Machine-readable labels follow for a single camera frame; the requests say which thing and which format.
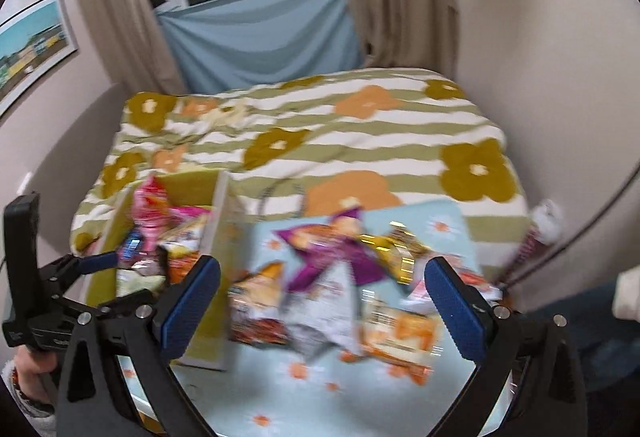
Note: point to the pink snack packet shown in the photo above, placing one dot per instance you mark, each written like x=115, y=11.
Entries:
x=150, y=212

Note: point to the person's blue jeans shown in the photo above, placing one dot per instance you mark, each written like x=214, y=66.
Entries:
x=590, y=342

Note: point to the white plastic bag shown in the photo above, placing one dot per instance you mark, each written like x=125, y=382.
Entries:
x=545, y=222

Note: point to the light blue hanging cloth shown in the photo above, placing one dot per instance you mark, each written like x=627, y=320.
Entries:
x=260, y=42

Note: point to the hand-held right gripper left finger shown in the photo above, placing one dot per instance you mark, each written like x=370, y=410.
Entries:
x=187, y=312

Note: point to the pile of snack packets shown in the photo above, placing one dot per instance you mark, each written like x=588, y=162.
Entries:
x=325, y=297

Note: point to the pale green snack packet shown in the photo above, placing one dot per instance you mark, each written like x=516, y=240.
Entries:
x=135, y=281

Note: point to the person's left hand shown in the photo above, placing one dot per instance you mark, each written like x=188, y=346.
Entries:
x=32, y=374

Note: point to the person's left forearm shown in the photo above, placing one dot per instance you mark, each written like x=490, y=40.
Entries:
x=25, y=412

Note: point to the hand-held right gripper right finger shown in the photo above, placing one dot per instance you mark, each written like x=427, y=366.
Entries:
x=455, y=312

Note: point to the floral light blue tablecloth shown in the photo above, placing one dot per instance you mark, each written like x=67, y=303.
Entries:
x=300, y=397

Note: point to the striped flower print blanket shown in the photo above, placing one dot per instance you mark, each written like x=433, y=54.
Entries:
x=350, y=142

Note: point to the white garment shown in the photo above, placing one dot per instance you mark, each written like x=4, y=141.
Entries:
x=629, y=294

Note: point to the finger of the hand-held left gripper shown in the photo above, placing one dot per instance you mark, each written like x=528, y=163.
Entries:
x=120, y=299
x=97, y=263

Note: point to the framed wall picture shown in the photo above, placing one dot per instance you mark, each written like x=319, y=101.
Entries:
x=30, y=47

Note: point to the orange snack packet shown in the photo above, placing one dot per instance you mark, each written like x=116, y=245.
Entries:
x=185, y=257

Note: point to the small dark blue snack packet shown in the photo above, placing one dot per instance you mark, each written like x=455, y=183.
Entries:
x=131, y=247

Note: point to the yellow-green cardboard box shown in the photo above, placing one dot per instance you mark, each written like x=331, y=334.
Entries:
x=220, y=277

